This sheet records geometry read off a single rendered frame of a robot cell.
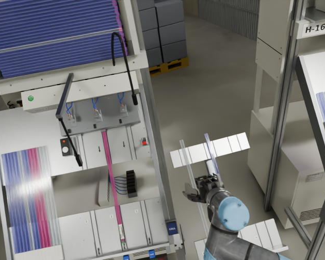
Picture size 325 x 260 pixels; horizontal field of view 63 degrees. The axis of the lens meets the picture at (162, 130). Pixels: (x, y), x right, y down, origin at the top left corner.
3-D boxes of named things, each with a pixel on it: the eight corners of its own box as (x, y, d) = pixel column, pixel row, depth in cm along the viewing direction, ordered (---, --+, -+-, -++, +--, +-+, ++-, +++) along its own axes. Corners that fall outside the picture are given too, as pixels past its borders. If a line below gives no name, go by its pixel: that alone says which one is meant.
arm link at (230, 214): (217, 231, 67) (226, 198, 66) (205, 215, 77) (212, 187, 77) (247, 238, 68) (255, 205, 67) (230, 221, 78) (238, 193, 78)
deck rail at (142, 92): (173, 239, 119) (174, 244, 113) (168, 240, 119) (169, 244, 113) (143, 86, 126) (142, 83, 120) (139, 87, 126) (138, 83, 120)
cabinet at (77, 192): (177, 257, 182) (165, 199, 145) (75, 278, 179) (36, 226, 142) (163, 185, 234) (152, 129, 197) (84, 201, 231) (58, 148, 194)
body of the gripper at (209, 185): (213, 172, 94) (225, 179, 82) (218, 195, 95) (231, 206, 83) (192, 177, 93) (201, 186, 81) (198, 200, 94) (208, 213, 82)
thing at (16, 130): (152, 156, 123) (152, 156, 118) (9, 184, 121) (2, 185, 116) (139, 87, 126) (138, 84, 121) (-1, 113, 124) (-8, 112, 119)
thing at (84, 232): (168, 239, 117) (168, 241, 114) (18, 271, 115) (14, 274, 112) (160, 196, 119) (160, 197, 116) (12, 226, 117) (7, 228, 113)
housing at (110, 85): (141, 96, 127) (138, 88, 113) (38, 115, 125) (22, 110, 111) (137, 80, 128) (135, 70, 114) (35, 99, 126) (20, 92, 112)
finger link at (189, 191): (180, 180, 101) (198, 180, 94) (183, 194, 101) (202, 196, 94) (174, 182, 99) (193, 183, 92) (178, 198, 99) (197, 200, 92)
